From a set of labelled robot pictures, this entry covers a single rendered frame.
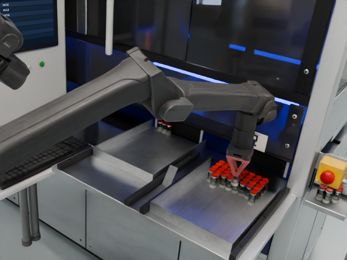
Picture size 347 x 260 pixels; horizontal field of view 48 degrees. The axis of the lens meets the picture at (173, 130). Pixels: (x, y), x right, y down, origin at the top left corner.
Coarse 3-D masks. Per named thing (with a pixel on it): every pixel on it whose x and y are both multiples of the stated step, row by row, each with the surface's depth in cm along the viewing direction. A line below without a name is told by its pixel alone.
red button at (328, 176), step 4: (324, 172) 115; (328, 172) 114; (332, 172) 115; (320, 176) 116; (324, 176) 115; (328, 176) 114; (332, 176) 114; (324, 180) 115; (328, 180) 114; (332, 180) 114; (328, 184) 115
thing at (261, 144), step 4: (256, 132) 127; (260, 136) 126; (264, 136) 125; (260, 140) 127; (264, 140) 126; (256, 144) 128; (260, 144) 127; (264, 144) 126; (256, 148) 128; (260, 148) 128; (264, 148) 127
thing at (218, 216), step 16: (208, 160) 134; (192, 176) 127; (176, 192) 121; (192, 192) 122; (208, 192) 123; (224, 192) 123; (160, 208) 109; (176, 208) 114; (192, 208) 114; (208, 208) 115; (224, 208) 116; (240, 208) 117; (256, 208) 117; (176, 224) 107; (192, 224) 103; (208, 224) 109; (224, 224) 109; (240, 224) 110; (208, 240) 102; (224, 240) 99; (240, 240) 103
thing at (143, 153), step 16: (144, 128) 158; (112, 144) 143; (128, 144) 146; (144, 144) 147; (160, 144) 148; (176, 144) 150; (192, 144) 151; (112, 160) 131; (128, 160) 135; (144, 160) 136; (160, 160) 137; (176, 160) 133; (144, 176) 125
